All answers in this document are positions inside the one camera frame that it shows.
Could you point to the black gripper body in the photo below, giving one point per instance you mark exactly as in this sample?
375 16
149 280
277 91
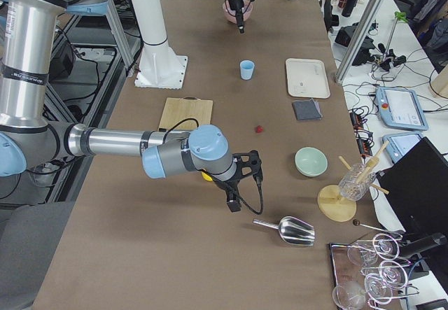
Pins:
238 4
225 186

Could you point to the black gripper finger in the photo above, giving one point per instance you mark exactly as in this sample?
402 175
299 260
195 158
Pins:
240 25
234 205

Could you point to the pink bowl of ice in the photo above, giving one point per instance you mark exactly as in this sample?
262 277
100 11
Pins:
230 14

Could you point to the light blue plastic cup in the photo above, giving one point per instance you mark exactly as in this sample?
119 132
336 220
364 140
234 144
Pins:
246 69

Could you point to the steel ice scoop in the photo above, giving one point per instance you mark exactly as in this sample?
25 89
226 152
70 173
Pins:
292 230

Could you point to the wooden cup tree stand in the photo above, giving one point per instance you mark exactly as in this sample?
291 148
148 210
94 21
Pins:
338 202

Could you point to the mint green bowl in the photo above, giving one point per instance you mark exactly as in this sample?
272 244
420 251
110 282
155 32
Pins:
310 162

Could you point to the cream rabbit serving tray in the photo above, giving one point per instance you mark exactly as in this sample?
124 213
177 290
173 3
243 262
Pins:
307 78

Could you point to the bamboo cutting board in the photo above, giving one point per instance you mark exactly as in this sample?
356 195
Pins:
178 109

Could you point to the grey folded cloth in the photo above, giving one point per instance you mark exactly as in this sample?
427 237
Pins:
307 110

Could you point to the clear glass mug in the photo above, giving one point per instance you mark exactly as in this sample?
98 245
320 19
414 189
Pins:
350 188

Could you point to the wine glass rack tray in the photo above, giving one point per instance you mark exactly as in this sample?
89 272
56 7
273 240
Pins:
369 273

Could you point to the blue teach pendant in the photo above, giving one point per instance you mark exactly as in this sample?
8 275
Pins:
400 108
400 144

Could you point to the black monitor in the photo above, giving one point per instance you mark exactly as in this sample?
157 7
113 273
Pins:
417 186

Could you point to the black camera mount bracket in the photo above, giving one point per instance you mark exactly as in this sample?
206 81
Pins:
248 164

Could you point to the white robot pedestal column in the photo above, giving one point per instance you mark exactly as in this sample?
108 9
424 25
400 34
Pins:
159 65

